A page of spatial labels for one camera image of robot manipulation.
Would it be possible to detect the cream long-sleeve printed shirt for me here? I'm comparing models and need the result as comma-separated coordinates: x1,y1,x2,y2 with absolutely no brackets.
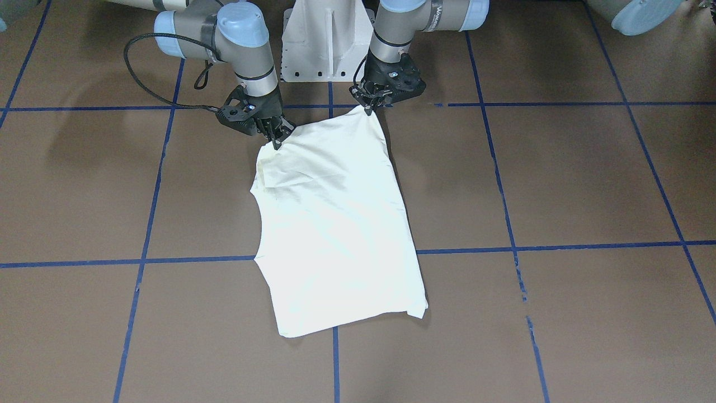
251,106,428,338

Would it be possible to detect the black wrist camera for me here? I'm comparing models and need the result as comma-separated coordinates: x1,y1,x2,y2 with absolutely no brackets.
215,88,257,136

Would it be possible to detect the white pillar with base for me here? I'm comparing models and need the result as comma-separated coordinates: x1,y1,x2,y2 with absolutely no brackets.
281,1,374,83

